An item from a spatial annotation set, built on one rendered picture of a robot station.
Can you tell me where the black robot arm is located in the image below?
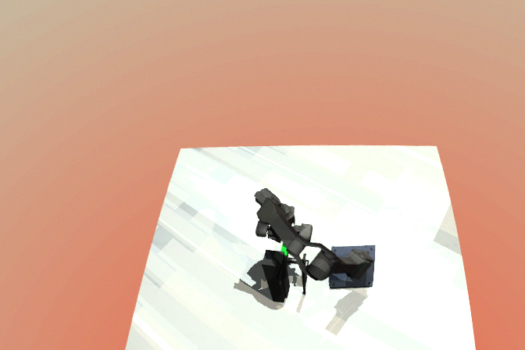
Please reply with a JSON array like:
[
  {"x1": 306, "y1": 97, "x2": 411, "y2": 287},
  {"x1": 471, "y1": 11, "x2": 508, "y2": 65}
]
[{"x1": 254, "y1": 187, "x2": 375, "y2": 281}]

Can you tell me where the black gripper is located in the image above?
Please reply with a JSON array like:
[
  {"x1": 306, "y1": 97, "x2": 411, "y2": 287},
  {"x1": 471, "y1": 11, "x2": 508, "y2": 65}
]
[{"x1": 255, "y1": 220, "x2": 313, "y2": 243}]

